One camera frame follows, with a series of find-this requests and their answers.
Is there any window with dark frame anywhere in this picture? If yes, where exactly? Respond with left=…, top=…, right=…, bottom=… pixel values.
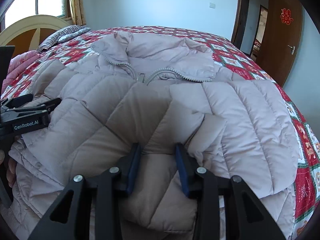
left=1, top=0, right=71, bottom=30

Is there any cream and brown headboard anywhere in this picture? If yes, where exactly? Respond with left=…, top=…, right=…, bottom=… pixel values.
left=1, top=15, right=70, bottom=57

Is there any red patterned bed sheet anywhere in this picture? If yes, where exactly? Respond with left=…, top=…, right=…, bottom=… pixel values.
left=0, top=25, right=320, bottom=240

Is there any red double happiness sticker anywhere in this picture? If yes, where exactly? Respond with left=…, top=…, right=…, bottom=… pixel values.
left=280, top=8, right=294, bottom=25

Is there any silver door handle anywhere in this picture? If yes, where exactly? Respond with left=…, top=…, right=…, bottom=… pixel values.
left=288, top=45, right=296, bottom=55

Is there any brown wooden door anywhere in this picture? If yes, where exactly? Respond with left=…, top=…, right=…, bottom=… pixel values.
left=256, top=0, right=303, bottom=87

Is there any beige quilted down jacket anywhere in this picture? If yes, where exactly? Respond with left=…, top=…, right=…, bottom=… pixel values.
left=1, top=31, right=299, bottom=239

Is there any yellow right curtain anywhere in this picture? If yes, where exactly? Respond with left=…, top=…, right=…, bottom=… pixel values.
left=69, top=0, right=86, bottom=26

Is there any white wall switch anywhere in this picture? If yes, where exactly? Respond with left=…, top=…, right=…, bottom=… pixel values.
left=209, top=3, right=216, bottom=9

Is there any pink folded blanket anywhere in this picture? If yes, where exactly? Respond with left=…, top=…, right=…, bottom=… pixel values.
left=2, top=50, right=40, bottom=93

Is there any grey striped pillow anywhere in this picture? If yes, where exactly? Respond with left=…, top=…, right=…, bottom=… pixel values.
left=37, top=25, right=91, bottom=53

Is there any person's left hand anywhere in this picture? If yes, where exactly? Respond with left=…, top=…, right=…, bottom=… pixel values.
left=0, top=150, right=17, bottom=188

